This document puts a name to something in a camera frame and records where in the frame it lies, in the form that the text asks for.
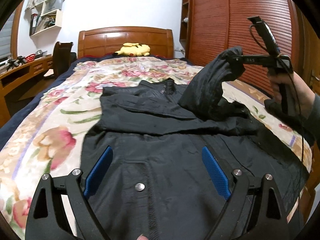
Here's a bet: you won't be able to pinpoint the black jacket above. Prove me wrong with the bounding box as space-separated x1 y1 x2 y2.
81 47 309 239

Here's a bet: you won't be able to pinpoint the right forearm grey sleeve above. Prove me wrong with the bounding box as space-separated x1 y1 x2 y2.
304 94 320 146

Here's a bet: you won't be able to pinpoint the right hand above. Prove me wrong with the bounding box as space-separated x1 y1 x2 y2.
267 71 315 119

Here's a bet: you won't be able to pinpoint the black folded garment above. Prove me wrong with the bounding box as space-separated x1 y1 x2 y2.
264 99 306 127

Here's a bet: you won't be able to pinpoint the floral bed blanket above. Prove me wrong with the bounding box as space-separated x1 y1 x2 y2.
0 56 313 240

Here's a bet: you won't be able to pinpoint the wooden louvered wardrobe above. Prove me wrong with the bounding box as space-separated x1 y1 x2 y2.
180 0 319 92

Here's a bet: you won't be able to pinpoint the navy blue bed sheet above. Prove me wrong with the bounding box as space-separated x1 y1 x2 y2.
1 55 201 149

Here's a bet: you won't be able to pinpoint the wooden desk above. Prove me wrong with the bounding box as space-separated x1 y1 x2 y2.
0 55 53 127

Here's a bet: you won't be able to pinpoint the yellow plush toy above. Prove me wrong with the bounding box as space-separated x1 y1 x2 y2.
113 43 150 57

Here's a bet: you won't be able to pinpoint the red basket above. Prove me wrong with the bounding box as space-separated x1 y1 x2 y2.
24 54 35 63

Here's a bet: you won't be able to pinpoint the dark wooden chair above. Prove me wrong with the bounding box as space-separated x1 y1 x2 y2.
53 42 73 79

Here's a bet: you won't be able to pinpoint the wooden headboard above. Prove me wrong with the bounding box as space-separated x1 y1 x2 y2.
78 27 174 59

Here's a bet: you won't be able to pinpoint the grey window blind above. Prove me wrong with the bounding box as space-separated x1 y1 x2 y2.
0 11 15 59

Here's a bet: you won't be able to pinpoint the white wall shelf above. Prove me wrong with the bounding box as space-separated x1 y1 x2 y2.
25 0 65 38

